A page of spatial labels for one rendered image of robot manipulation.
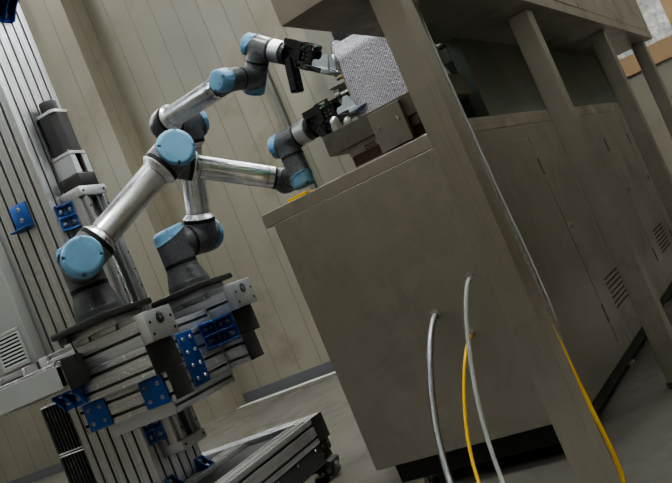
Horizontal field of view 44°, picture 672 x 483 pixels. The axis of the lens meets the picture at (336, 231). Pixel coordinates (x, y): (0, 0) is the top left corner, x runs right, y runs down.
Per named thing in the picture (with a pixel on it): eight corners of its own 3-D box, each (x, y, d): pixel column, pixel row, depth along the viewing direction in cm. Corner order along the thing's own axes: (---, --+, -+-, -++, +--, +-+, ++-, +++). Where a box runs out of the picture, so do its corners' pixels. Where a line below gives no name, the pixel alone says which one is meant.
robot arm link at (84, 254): (84, 291, 244) (198, 156, 262) (85, 285, 230) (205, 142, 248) (51, 266, 242) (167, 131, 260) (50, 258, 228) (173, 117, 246)
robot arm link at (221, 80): (129, 119, 288) (217, 58, 257) (154, 115, 297) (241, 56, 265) (141, 150, 288) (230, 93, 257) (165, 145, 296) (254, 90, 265)
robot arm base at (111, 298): (66, 329, 246) (53, 298, 246) (99, 319, 260) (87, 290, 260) (103, 312, 240) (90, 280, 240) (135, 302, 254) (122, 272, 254)
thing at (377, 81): (367, 130, 250) (343, 74, 251) (433, 95, 238) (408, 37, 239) (367, 130, 249) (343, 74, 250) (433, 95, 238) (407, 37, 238)
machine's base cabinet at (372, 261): (586, 302, 453) (523, 157, 457) (705, 261, 420) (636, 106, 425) (388, 504, 236) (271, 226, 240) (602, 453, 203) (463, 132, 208)
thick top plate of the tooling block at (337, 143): (356, 153, 248) (348, 134, 248) (472, 93, 228) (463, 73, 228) (329, 157, 234) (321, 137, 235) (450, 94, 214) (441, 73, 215)
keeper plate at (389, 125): (385, 152, 226) (370, 115, 226) (416, 137, 221) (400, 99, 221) (381, 153, 224) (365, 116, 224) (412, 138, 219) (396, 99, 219)
